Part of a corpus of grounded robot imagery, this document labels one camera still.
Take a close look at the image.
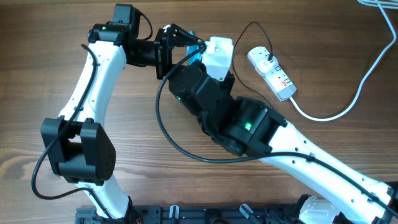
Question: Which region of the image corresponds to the white USB charger plug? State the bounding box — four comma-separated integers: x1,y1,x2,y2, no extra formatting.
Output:
254,55,279,75

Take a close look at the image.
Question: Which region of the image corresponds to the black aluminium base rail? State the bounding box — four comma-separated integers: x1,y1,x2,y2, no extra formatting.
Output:
75,204,302,224

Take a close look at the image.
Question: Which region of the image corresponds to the white power strip cord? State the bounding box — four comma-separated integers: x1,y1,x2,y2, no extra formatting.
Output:
289,0,398,122

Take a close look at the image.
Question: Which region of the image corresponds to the black camera cable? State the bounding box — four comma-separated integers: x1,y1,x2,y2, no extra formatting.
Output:
30,11,154,224
155,45,398,215

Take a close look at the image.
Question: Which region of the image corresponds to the right black camera cable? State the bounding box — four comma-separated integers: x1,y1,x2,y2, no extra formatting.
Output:
155,45,398,215

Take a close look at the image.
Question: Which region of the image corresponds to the turquoise screen Galaxy smartphone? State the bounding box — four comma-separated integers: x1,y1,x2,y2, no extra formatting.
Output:
186,30,202,65

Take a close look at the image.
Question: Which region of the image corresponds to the black USB charging cable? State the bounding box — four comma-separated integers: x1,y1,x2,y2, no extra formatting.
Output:
231,21,275,110

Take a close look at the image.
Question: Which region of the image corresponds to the white two-socket power strip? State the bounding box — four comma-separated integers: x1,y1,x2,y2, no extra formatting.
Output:
248,47,297,101

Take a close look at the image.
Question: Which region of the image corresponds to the left black camera cable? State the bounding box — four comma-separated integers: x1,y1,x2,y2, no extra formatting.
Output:
30,11,154,224

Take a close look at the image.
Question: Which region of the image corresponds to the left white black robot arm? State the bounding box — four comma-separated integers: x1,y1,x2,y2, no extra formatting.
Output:
40,4,205,223

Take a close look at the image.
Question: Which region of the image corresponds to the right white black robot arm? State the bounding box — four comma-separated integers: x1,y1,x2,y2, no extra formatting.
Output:
167,62,397,223

